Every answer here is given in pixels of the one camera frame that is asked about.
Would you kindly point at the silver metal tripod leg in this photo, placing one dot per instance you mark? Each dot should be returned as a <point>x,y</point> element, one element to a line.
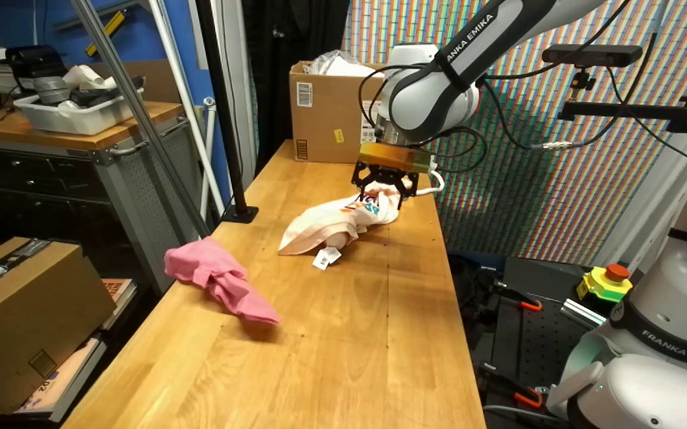
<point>136,109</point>

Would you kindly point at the white Franka Panda arm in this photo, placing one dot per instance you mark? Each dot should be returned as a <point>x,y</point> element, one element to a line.
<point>454,71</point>

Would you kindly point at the clear plastic bag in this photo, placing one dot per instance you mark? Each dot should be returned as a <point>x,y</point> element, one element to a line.
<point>343,63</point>

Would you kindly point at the hot pink cloth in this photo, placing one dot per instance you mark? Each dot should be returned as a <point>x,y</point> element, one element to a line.
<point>214,277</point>

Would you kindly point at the white metal tripod leg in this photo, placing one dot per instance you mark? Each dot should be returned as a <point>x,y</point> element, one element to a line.
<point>192,119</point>

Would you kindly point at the white plastic bin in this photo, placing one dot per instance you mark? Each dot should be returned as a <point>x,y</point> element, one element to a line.
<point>72,114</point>

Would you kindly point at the pale peach shirt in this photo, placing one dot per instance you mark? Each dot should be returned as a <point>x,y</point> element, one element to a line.
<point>326,223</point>

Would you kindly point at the black stereo camera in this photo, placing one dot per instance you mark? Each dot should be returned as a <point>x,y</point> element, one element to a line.
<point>589,55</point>

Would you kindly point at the black grey device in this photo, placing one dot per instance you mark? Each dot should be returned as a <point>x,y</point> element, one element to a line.
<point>34,67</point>

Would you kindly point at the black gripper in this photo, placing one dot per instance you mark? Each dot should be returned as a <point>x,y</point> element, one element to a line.
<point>387,175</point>

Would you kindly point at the black curtain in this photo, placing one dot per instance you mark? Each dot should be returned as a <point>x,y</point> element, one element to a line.
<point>297,39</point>

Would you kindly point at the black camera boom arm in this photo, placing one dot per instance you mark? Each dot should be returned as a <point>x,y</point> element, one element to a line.
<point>638,109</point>

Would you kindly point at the yellowish wrist camera box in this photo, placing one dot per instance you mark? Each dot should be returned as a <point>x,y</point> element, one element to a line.
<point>392,156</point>

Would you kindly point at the black breadboard plate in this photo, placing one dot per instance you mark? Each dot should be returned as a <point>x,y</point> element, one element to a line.
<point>518,342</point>

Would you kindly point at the small labelled cardboard box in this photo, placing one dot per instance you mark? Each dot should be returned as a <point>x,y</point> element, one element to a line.
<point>326,109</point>

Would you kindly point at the yellow red emergency stop button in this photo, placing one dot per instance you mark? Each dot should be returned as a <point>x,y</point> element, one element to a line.
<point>605,283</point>

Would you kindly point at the black pole stand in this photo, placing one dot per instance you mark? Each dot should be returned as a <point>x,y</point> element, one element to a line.
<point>227,144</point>

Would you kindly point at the wooden-top metal cart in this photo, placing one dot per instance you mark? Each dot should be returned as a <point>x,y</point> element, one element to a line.
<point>82,157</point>

